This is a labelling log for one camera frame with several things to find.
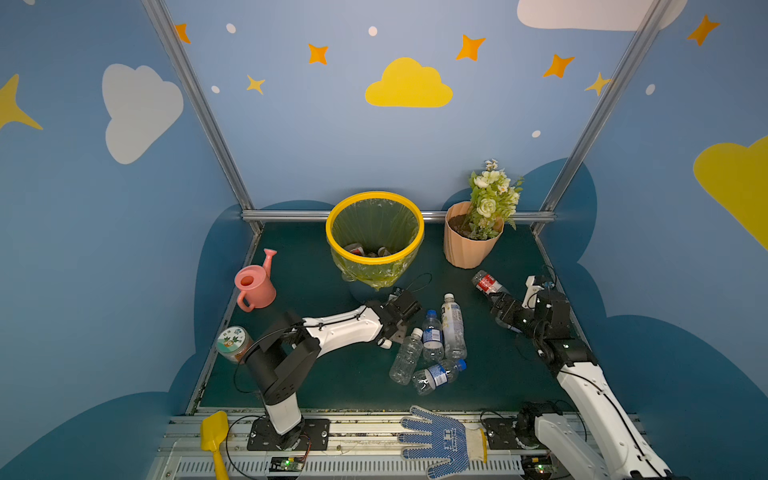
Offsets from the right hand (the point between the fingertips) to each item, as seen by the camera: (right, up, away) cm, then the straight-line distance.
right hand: (505, 297), depth 81 cm
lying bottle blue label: (-22, -23, +1) cm, 32 cm away
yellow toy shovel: (-77, -32, -8) cm, 83 cm away
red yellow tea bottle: (-43, +14, +8) cm, 46 cm away
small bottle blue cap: (-20, -12, +5) cm, 24 cm away
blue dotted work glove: (-17, -35, -8) cm, 40 cm away
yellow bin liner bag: (-37, +18, +19) cm, 46 cm away
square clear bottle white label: (-34, -14, +4) cm, 37 cm away
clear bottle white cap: (-28, -20, +2) cm, 35 cm away
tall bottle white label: (-13, -11, +7) cm, 18 cm away
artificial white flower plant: (0, +29, +11) cm, 31 cm away
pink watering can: (-74, +2, +9) cm, 74 cm away
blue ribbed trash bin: (-39, +1, -1) cm, 39 cm away
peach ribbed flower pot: (-8, +14, +17) cm, 24 cm away
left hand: (-30, -11, +8) cm, 33 cm away
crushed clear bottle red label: (+1, +2, +17) cm, 17 cm away
